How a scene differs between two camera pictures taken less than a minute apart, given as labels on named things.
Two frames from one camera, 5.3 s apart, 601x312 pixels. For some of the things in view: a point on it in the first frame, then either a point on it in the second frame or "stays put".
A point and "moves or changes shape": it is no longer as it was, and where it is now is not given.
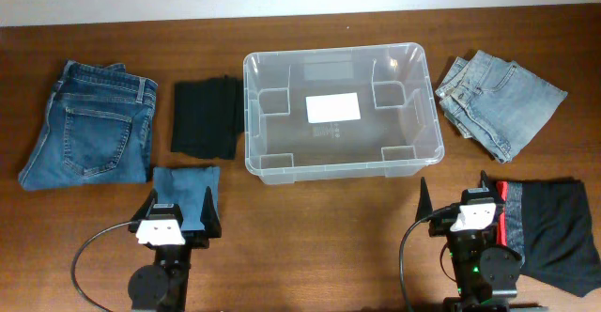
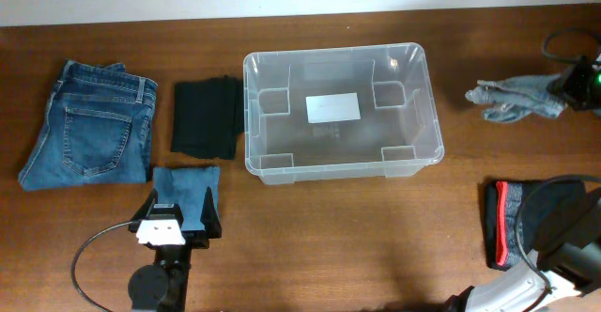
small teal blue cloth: x=187 y=188 stays put
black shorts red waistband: x=547 y=223 stays put
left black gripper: x=198 y=240 stays put
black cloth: x=208 y=117 stays put
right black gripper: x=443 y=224 to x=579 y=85
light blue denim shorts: x=498 y=101 moves or changes shape
